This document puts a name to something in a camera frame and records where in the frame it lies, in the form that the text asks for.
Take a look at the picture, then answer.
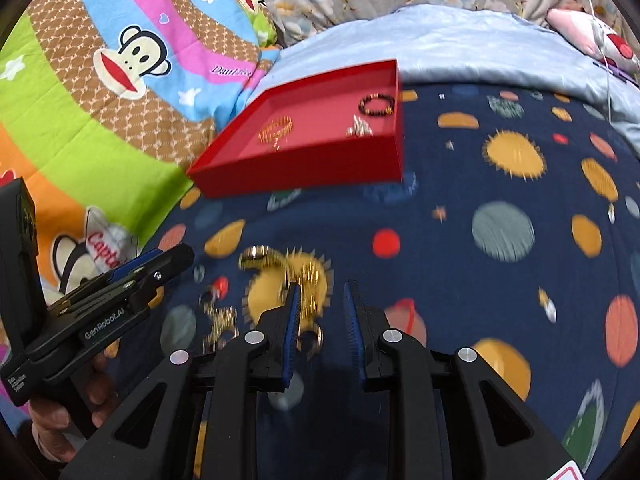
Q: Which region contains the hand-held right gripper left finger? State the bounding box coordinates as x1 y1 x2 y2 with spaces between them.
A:
60 282 303 480

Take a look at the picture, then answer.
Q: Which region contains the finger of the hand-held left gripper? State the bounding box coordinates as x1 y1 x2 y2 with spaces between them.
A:
107 244 196 313
47 251 168 311

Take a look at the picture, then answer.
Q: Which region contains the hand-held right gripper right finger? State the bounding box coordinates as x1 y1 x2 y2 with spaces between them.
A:
342 280 576 480

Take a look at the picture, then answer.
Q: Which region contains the gold ring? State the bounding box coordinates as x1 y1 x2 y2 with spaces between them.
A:
239 245 275 272
299 324 325 358

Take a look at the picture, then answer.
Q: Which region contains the gold brooch cluster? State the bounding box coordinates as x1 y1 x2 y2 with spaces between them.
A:
285 260 322 321

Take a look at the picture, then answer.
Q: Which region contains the red jewelry tray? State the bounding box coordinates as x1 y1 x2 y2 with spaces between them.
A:
186 59 405 198

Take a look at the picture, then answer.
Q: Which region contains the person's left hand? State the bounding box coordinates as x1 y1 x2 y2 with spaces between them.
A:
27 352 123 463

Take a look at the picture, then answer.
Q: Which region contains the navy planet print blanket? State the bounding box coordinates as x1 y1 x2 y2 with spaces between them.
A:
107 82 640 480

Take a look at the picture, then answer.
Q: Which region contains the cartoon monkey blanket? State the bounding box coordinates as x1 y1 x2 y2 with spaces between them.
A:
0 0 281 411

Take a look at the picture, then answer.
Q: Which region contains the light blue blanket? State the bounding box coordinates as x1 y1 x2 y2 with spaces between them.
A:
250 4 640 161

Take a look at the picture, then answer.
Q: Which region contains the dark purple cloth item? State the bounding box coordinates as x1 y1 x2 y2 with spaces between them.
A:
592 59 640 87

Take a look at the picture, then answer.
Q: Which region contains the pink plush pillow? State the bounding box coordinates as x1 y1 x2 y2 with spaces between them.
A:
545 7 640 73

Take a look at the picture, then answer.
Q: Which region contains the gold bangle bracelet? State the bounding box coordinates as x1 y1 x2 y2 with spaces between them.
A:
257 116 294 150

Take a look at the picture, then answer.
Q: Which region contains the pearl bracelet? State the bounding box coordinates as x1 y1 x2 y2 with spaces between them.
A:
345 115 375 138

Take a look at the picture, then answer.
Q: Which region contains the dark bead bracelet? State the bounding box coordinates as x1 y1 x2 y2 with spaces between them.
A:
358 92 396 117

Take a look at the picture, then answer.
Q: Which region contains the white cable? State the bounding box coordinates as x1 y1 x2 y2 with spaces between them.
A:
580 0 617 122

